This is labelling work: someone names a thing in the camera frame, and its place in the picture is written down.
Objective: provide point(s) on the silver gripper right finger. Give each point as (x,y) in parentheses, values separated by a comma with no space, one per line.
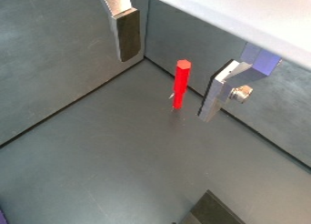
(228,83)

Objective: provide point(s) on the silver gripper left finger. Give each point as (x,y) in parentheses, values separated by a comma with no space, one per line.
(124,19)

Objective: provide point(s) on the red hexagonal peg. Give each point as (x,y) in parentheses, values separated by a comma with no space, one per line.
(182,75)

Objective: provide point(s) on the purple board block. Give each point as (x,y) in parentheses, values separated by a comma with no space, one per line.
(3,220)

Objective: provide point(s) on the black U-shaped holder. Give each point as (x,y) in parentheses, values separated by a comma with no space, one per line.
(210,211)

